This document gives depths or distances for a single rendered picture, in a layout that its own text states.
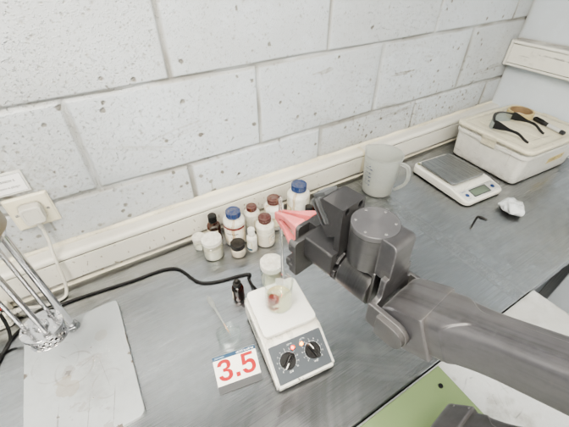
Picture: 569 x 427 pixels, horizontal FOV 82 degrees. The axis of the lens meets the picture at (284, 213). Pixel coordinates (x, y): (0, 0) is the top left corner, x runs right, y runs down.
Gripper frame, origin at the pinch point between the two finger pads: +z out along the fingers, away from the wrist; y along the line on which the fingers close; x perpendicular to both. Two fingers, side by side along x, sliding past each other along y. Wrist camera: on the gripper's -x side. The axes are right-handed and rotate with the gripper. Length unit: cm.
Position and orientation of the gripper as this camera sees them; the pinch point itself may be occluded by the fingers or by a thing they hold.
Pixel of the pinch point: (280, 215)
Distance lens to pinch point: 54.1
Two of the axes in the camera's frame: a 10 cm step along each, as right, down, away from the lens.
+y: -7.5, 4.3, -5.0
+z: -6.6, -4.6, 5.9
